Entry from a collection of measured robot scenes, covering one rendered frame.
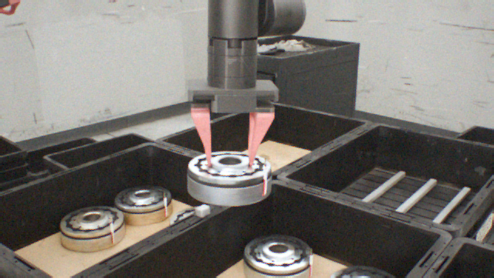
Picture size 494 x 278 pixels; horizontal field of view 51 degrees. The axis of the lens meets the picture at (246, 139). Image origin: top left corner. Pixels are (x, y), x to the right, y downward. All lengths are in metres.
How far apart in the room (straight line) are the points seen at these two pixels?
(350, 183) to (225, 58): 0.59
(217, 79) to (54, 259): 0.43
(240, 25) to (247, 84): 0.07
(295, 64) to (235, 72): 1.63
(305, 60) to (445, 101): 1.97
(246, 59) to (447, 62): 3.47
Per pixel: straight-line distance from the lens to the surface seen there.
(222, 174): 0.60
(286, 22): 0.62
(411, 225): 0.74
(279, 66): 2.12
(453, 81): 4.00
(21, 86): 3.82
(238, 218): 0.78
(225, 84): 0.57
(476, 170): 1.12
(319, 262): 0.82
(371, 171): 1.18
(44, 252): 0.90
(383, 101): 4.28
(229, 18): 0.56
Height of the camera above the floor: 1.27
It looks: 19 degrees down
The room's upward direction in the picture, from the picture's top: straight up
